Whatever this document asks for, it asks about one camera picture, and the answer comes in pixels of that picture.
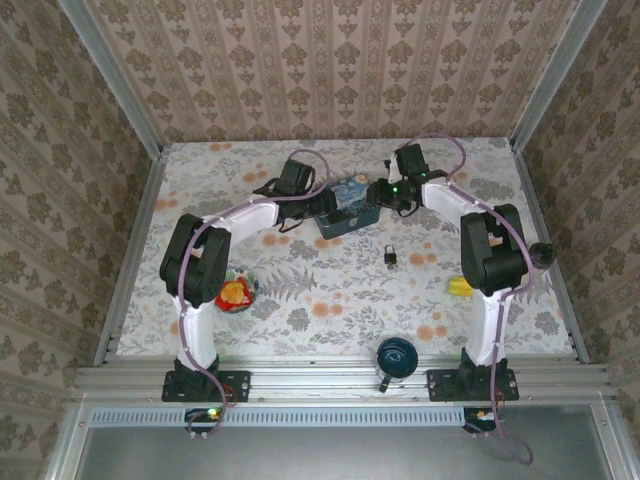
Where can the aluminium side rail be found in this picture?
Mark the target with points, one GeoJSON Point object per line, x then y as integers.
{"type": "Point", "coordinates": [537, 200]}
{"type": "Point", "coordinates": [142, 225]}

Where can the dark blue mug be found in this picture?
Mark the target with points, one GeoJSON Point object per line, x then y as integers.
{"type": "Point", "coordinates": [397, 356]}

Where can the aluminium mounting rail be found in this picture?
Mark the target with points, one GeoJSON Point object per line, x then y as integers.
{"type": "Point", "coordinates": [325, 380]}

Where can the grey metal panel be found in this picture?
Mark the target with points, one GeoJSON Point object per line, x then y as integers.
{"type": "Point", "coordinates": [325, 455]}

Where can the red snack packet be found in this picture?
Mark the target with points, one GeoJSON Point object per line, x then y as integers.
{"type": "Point", "coordinates": [232, 295]}

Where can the aluminium frame post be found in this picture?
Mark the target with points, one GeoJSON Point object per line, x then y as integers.
{"type": "Point", "coordinates": [555, 75]}
{"type": "Point", "coordinates": [110, 75]}

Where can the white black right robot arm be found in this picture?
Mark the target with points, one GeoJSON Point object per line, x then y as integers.
{"type": "Point", "coordinates": [495, 250]}

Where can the patterned bowl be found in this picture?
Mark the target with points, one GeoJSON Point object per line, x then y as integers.
{"type": "Point", "coordinates": [254, 290]}

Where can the small grey padlock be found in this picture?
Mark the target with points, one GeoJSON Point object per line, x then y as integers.
{"type": "Point", "coordinates": [390, 256]}

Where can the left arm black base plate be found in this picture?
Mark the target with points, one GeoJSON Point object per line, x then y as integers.
{"type": "Point", "coordinates": [235, 387]}

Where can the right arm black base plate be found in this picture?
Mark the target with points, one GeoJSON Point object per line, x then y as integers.
{"type": "Point", "coordinates": [442, 386]}

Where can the small dark jar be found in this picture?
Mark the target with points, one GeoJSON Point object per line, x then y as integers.
{"type": "Point", "coordinates": [543, 254]}

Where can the starry night tin box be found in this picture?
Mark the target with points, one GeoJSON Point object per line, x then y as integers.
{"type": "Point", "coordinates": [350, 226]}

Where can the small black control board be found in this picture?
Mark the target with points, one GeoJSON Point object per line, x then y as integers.
{"type": "Point", "coordinates": [200, 415]}
{"type": "Point", "coordinates": [480, 417]}

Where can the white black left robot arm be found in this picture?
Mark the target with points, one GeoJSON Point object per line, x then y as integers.
{"type": "Point", "coordinates": [195, 260]}

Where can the yellow toy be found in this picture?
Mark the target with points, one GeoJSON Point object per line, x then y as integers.
{"type": "Point", "coordinates": [460, 288]}

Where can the floral tablecloth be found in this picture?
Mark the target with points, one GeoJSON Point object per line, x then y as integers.
{"type": "Point", "coordinates": [320, 300]}

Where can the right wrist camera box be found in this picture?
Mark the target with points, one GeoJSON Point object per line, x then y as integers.
{"type": "Point", "coordinates": [391, 171]}

